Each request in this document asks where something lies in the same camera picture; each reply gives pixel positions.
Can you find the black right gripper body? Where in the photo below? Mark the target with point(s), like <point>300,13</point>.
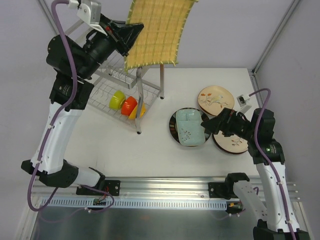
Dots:
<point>227,122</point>

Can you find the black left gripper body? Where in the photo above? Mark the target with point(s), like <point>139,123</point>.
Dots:
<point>120,40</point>

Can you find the light blue divided plate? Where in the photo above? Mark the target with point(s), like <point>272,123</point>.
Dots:
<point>189,129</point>

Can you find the woven bamboo tray plate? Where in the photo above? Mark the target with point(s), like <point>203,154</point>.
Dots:
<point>158,42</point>

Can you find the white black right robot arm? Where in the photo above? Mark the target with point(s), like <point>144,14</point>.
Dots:
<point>275,216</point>

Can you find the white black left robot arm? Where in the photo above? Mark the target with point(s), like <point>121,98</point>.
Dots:
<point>67,101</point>

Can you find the stainless steel dish rack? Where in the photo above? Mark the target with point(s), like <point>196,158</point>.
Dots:
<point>111,77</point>

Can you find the beige leaf round plate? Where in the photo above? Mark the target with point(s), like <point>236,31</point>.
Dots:
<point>232,144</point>

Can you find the beige bird round plate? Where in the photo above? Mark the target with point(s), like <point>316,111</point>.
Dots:
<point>213,99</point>

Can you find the lime green bowl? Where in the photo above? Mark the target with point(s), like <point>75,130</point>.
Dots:
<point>117,100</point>

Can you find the orange bowl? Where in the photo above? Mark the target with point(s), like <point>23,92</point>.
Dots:
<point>128,106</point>

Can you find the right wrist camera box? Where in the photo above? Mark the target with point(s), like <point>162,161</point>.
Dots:
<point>244,103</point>

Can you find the aluminium right frame post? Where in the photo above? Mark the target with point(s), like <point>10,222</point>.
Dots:
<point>276,34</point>

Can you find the aluminium frame post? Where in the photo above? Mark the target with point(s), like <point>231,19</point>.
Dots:
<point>48,15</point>
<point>276,34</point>

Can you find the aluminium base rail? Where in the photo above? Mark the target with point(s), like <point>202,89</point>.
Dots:
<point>161,188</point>

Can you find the white slotted cable duct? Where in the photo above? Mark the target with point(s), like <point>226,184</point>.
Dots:
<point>127,203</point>

